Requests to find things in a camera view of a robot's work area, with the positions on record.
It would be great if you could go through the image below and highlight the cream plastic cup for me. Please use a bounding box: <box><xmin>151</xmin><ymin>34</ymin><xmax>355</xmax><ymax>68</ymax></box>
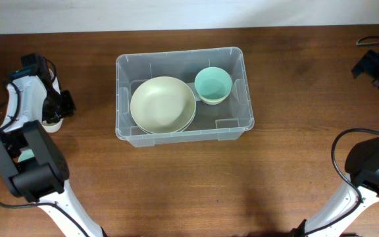
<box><xmin>42</xmin><ymin>119</ymin><xmax>63</xmax><ymax>133</ymax></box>

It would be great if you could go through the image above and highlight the mint green plastic cup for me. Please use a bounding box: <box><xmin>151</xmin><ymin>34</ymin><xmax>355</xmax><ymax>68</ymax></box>
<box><xmin>18</xmin><ymin>149</ymin><xmax>34</xmax><ymax>163</ymax></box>

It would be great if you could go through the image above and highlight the beige plate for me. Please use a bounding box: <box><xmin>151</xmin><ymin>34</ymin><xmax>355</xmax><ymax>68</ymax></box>
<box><xmin>130</xmin><ymin>76</ymin><xmax>196</xmax><ymax>134</ymax></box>

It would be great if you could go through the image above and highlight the yellow plastic bowl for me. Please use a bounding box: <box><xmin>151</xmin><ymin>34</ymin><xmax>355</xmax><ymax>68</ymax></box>
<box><xmin>197</xmin><ymin>93</ymin><xmax>230</xmax><ymax>102</ymax></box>

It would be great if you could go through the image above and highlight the mint green plastic bowl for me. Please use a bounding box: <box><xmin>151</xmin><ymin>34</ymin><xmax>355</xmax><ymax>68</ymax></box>
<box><xmin>194</xmin><ymin>67</ymin><xmax>232</xmax><ymax>99</ymax></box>

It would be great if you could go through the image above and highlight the white plastic bowl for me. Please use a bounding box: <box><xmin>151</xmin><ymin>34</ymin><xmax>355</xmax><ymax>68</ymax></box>
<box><xmin>201</xmin><ymin>97</ymin><xmax>224</xmax><ymax>105</ymax></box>

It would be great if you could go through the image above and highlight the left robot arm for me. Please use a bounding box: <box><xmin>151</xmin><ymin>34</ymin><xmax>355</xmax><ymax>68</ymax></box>
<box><xmin>0</xmin><ymin>53</ymin><xmax>106</xmax><ymax>236</ymax></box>

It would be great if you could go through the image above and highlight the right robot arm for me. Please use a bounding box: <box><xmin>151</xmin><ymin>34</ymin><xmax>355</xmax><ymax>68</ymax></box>
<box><xmin>290</xmin><ymin>50</ymin><xmax>379</xmax><ymax>236</ymax></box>

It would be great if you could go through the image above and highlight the clear plastic storage container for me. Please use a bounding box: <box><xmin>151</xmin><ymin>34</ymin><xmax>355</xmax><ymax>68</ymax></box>
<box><xmin>115</xmin><ymin>47</ymin><xmax>255</xmax><ymax>147</ymax></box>

